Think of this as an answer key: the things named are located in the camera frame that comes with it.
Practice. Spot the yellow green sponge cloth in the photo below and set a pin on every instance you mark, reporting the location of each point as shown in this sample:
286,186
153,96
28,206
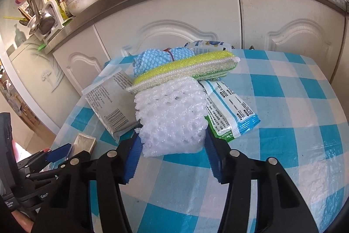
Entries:
190,66

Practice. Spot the white flower print refrigerator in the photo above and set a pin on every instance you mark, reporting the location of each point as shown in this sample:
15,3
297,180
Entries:
35,80

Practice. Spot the steel ladle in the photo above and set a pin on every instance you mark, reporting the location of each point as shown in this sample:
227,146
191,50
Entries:
47,22

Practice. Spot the small beige box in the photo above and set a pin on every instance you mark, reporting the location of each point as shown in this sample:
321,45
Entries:
84,142

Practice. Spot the blue checkered tablecloth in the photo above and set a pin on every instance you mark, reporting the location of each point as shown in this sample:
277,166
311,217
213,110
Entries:
286,113

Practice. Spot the steel spoon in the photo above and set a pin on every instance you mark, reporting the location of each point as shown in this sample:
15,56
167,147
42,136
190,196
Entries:
33,27

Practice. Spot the white cabinet door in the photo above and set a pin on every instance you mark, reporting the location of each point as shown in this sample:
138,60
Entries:
286,14
79,69
169,14

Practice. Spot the green snack wrapper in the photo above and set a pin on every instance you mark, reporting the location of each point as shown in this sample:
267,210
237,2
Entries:
220,129

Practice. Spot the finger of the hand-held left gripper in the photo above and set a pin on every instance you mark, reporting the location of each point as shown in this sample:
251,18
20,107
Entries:
58,153
43,174

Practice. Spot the person's left forearm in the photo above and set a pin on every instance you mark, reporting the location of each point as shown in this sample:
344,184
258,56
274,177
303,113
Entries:
24,223

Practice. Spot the grey barcode packet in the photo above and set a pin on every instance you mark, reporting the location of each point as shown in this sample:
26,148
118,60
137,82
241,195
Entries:
109,102

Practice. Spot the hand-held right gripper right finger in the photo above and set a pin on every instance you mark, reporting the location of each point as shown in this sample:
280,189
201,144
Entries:
214,159

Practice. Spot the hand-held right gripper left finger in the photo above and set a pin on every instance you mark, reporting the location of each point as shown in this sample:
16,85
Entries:
133,162

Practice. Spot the white spice rack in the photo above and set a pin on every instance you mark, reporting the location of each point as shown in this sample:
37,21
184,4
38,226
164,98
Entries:
53,12

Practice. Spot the blue checkered dish cloth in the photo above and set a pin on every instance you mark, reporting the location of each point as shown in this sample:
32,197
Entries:
152,61

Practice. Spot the white foam fruit net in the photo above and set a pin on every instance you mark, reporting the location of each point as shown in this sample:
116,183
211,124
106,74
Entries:
169,118

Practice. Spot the blue edged white wrapper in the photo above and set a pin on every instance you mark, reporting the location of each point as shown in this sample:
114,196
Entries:
231,104

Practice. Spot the white blue cartoon snack packet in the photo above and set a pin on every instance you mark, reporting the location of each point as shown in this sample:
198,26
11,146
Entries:
207,46

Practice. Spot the green clip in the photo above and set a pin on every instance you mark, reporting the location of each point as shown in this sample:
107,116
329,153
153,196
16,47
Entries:
41,46

